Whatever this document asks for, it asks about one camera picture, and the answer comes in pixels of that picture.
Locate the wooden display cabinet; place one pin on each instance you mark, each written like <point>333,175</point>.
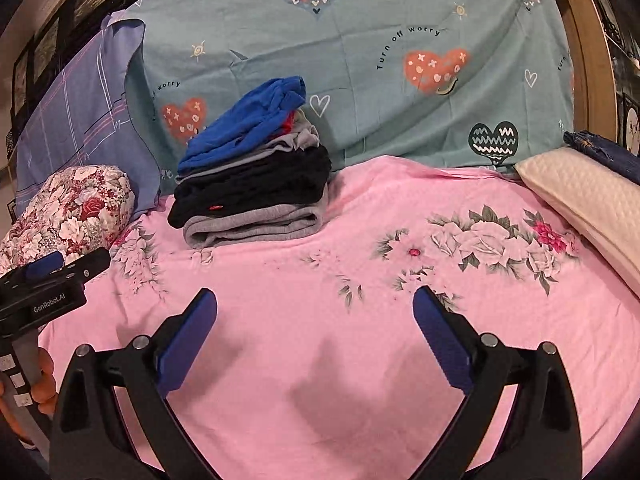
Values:
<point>606,71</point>

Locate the grey folded pants upper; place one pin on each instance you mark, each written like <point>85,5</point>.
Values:
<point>303,135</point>

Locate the blue plaid pillow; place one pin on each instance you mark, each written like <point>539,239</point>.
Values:
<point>84,119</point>

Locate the pink floral bed sheet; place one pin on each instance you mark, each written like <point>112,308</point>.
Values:
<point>315,368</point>

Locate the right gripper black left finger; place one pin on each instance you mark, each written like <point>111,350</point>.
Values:
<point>89,438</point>

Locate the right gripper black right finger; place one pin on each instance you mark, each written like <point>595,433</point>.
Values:
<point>541,437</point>

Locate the teal heart-print blanket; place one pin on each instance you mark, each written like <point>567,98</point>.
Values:
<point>450,83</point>

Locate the left hand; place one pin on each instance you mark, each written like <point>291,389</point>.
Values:
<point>43,394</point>

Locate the dark denim cloth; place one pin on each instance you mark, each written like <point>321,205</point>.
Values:
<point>606,153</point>

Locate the grey folded pants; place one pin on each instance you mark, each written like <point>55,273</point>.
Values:
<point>280,222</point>
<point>303,135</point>

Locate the red floral rolled quilt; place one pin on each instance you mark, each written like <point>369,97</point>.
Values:
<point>77,210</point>

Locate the black folded pants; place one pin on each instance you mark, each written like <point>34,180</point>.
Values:
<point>282,178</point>

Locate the blue pants with red stripe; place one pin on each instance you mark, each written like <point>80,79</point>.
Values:
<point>259,116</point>

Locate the grey folded pants bottom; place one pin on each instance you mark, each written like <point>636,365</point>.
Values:
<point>280,222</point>

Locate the dark framed pictures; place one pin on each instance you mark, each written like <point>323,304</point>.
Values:
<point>37,38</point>

